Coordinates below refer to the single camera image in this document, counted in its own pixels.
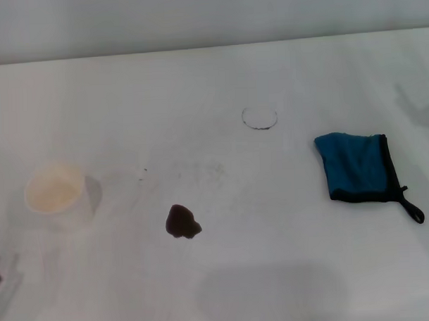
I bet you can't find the blue rag with black trim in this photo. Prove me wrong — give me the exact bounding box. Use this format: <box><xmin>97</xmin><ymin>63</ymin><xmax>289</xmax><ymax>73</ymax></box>
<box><xmin>313</xmin><ymin>128</ymin><xmax>426</xmax><ymax>228</ymax></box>

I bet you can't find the thin ring-shaped cup stain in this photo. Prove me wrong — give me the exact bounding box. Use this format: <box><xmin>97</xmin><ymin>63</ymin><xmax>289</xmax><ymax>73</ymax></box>
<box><xmin>240</xmin><ymin>105</ymin><xmax>280</xmax><ymax>132</ymax></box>

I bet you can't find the dark brown liquid stain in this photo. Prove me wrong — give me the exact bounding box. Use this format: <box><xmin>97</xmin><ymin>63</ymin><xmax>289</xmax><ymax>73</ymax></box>
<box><xmin>164</xmin><ymin>203</ymin><xmax>203</xmax><ymax>240</ymax></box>

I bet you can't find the white paper cup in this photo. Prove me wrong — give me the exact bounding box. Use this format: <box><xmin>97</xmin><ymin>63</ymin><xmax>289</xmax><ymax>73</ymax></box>
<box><xmin>23</xmin><ymin>158</ymin><xmax>97</xmax><ymax>240</ymax></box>

